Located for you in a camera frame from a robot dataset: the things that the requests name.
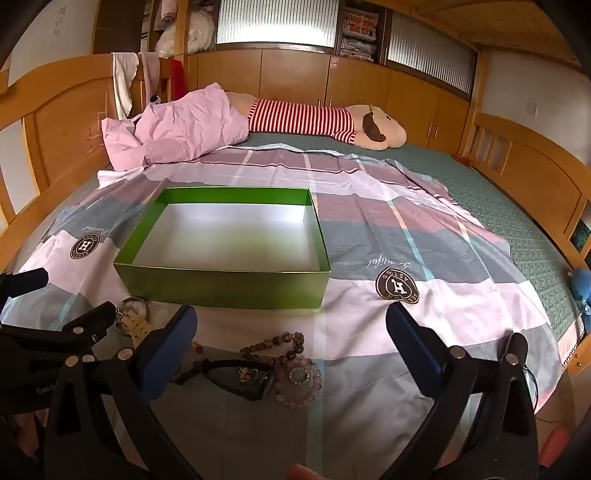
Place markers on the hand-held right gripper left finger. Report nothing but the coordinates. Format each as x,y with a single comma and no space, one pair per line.
168,350

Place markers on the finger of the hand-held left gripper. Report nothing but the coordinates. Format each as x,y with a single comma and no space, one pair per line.
87,323
27,280

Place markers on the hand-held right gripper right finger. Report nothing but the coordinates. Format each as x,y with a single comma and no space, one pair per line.
418,350

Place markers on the black sunglasses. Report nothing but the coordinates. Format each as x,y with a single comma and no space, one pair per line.
221,385

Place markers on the green cardboard box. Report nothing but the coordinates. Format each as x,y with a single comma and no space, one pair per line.
221,288

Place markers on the small metallic ornament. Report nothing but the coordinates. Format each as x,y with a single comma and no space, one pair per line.
249,374

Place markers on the person's right hand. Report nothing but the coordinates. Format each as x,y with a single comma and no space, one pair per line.
304,473

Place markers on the plaid printed bed sheet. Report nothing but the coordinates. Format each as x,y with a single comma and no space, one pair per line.
392,323

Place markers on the wooden headboard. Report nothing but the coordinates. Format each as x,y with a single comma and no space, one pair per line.
60,124

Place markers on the red object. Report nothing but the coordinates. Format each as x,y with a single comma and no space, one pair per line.
556,447

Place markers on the green mattress mat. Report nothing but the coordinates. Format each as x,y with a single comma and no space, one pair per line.
508,207

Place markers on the blue plush toy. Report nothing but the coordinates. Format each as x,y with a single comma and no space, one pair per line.
581,290

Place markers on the wooden footboard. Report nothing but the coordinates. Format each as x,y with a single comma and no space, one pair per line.
531,166

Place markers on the white hanging garment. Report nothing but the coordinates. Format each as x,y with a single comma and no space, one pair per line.
122,83

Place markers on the pink duvet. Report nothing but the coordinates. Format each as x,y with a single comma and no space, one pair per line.
184,124

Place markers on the pink hanging garment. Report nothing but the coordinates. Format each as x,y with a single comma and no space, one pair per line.
148,69

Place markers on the red hanging garment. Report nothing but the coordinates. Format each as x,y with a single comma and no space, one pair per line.
178,78

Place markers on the frosted glass cabinet door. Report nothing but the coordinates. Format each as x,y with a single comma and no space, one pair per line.
429,50
277,23

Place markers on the white bagged bedding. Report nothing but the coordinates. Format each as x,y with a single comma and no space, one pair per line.
194,27

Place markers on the folded clothes on shelf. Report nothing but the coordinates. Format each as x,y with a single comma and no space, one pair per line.
360,27

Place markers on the white wall socket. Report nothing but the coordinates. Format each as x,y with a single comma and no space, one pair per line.
532,109

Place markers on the wooden wall cabinets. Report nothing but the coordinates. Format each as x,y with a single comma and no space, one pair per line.
286,74

